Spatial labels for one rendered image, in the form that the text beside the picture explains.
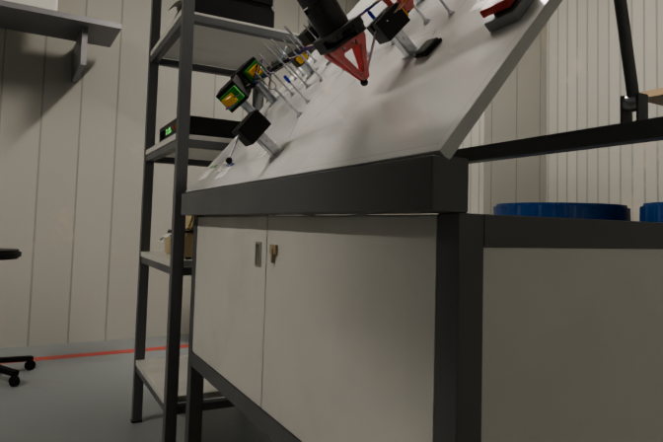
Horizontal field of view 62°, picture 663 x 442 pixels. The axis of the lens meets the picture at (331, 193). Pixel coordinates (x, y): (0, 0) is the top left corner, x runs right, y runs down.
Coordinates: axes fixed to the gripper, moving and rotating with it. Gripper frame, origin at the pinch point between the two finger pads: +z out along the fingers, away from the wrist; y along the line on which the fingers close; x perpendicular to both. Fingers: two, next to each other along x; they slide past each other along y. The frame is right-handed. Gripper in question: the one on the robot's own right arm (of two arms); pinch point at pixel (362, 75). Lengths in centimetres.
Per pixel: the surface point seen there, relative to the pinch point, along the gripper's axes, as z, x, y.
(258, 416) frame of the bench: 47, 53, 13
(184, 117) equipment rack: -7, 24, 87
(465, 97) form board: 4.3, 2.1, -31.4
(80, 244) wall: 31, 111, 286
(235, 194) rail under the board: 9.9, 28.7, 29.4
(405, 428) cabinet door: 34, 33, -33
